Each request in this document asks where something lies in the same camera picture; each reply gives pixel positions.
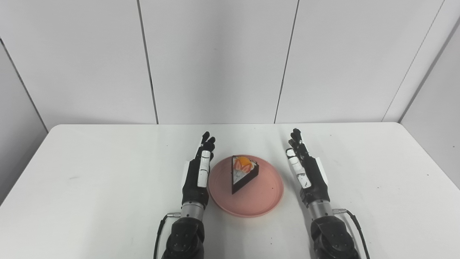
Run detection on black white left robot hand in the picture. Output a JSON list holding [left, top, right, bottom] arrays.
[[181, 132, 216, 210]]

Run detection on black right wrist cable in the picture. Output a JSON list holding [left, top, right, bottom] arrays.
[[332, 208, 371, 259]]

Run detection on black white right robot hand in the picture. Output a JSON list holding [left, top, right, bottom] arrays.
[[286, 128, 330, 209]]

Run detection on pink round plate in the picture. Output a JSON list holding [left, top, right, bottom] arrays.
[[208, 155, 285, 218]]

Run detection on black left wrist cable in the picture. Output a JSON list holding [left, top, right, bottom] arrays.
[[153, 212, 181, 259]]

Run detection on sushi piece toy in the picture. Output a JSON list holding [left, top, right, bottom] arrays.
[[231, 155, 259, 195]]

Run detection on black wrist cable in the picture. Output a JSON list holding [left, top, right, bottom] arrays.
[[332, 208, 371, 259], [153, 212, 181, 259]]

